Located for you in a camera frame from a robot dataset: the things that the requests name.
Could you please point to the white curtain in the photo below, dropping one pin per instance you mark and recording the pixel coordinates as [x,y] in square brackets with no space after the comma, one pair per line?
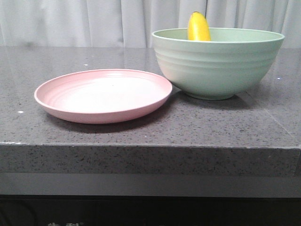
[130,23]

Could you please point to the yellow banana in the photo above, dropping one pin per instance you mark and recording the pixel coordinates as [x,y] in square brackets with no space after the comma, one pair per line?
[198,28]

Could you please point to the pink plate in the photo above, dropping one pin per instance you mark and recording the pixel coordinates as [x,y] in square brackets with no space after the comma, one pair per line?
[103,96]

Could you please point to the green bowl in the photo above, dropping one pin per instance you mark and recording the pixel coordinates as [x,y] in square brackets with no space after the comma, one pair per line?
[233,60]

